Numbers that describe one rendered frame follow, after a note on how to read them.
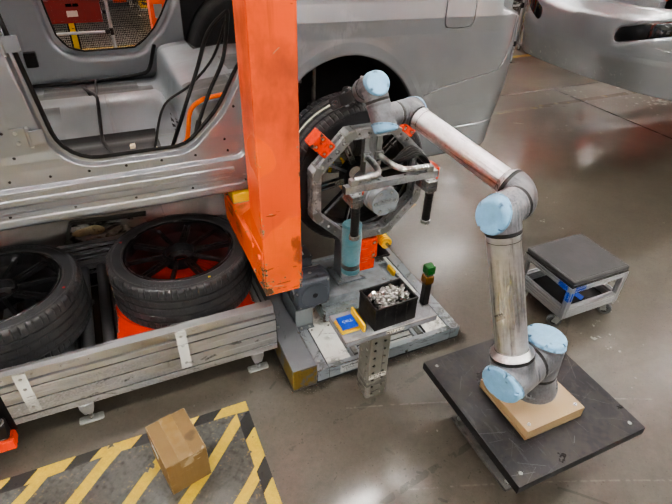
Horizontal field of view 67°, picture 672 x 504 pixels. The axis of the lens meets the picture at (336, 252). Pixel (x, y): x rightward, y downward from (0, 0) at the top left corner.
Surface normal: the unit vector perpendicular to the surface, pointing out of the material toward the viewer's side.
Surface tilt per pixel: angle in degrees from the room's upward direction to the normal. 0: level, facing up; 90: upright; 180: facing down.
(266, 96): 90
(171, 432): 0
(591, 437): 0
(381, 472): 0
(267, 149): 90
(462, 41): 90
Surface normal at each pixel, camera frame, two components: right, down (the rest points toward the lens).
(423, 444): 0.03, -0.81
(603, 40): -0.84, 0.27
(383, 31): 0.40, 0.54
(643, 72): -0.60, 0.64
